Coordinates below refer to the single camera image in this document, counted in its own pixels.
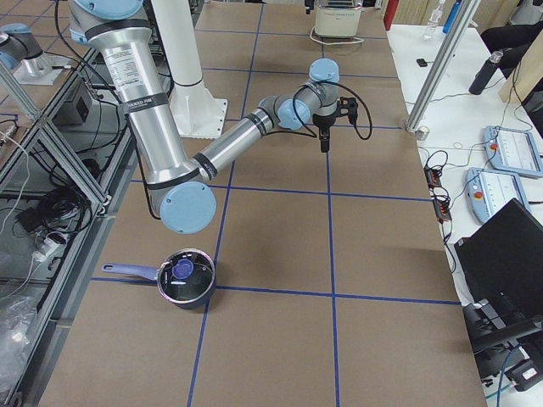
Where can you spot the teach pendant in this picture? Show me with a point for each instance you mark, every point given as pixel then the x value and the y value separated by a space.
pixel 512 150
pixel 490 190

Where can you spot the dark blue saucepan with lid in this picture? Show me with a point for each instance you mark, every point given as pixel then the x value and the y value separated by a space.
pixel 186 278

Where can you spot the aluminium frame post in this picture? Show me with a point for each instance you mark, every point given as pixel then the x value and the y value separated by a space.
pixel 443 57

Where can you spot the black water bottle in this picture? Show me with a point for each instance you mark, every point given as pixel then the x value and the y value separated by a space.
pixel 486 72

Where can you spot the upper teach pendant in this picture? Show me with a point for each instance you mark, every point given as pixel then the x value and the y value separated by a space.
pixel 512 150

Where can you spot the black monitor stand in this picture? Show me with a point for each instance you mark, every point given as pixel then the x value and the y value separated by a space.
pixel 504 341

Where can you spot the lower teach pendant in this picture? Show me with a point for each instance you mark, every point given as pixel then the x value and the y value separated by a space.
pixel 490 190

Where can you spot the black power strip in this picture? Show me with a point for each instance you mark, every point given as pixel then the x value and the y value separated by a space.
pixel 440 197

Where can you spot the black laptop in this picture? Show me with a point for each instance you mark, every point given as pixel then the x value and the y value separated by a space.
pixel 504 256

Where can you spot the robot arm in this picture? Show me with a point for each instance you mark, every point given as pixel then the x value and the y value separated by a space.
pixel 155 67

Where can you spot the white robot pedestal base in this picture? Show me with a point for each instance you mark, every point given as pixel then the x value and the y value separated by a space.
pixel 196 112

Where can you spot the beige appliance box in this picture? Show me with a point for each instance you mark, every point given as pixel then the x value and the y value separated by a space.
pixel 337 18

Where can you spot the clear plastic bottle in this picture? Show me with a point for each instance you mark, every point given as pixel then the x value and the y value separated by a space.
pixel 434 20

